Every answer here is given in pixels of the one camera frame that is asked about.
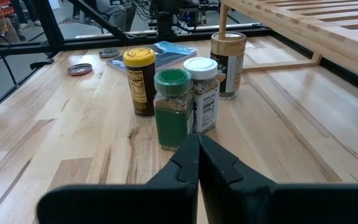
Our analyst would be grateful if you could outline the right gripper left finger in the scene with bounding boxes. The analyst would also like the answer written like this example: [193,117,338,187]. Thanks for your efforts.
[37,133,200,224]

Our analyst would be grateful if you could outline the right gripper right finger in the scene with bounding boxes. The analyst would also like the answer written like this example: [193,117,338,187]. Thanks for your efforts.
[198,134,358,224]

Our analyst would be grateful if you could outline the green lid spice jar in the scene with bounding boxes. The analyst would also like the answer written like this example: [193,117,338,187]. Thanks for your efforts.
[153,68,195,152]

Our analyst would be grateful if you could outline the white lid bagel seasoning jar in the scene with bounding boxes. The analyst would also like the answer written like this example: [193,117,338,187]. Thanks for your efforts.
[183,57,221,134]

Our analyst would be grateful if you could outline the yellow lid onion spice jar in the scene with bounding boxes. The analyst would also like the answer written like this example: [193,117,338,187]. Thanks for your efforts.
[122,47,157,118]

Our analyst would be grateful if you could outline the tall jar with tan lid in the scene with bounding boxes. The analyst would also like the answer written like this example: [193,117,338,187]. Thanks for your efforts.
[210,31,247,100]

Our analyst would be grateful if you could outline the wooden slatted shelf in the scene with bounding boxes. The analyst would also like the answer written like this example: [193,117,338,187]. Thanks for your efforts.
[219,0,358,85]

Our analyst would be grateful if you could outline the blue cover book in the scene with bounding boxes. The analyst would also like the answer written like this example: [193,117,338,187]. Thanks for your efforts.
[106,40,198,74]

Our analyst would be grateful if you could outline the round silver metal lid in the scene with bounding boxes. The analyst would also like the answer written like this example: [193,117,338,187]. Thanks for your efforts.
[98,47,121,58]
[67,63,93,77]

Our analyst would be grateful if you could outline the person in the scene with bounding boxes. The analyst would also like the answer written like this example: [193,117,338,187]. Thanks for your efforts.
[96,0,136,32]
[11,0,42,27]

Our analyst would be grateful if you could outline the cardboard box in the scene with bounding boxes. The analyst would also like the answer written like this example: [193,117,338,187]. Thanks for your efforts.
[0,18,21,43]

